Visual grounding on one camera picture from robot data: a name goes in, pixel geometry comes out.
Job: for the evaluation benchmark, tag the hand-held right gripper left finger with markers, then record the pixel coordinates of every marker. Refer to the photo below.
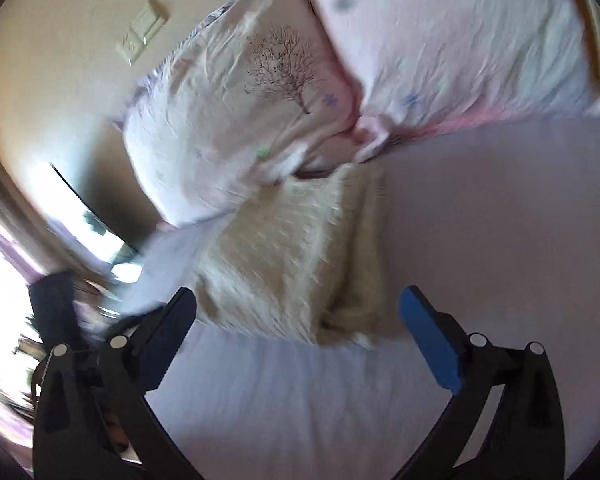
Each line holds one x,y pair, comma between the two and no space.
164,336

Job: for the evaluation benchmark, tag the lavender bed sheet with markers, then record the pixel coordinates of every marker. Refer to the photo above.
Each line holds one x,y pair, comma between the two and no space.
430,270

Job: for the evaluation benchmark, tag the white wall switch plate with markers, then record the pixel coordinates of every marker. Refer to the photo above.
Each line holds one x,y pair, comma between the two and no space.
141,30

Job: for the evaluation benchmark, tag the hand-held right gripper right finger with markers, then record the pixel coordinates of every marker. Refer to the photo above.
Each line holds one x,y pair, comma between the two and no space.
430,334

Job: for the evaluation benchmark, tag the pink star print pillow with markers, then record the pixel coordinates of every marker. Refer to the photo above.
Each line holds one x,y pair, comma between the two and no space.
445,35

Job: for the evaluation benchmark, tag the cream knitted sweater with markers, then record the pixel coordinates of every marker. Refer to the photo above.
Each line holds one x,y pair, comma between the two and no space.
290,255

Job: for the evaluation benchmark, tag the tree print pillow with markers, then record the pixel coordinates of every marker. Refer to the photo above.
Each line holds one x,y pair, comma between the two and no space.
240,110

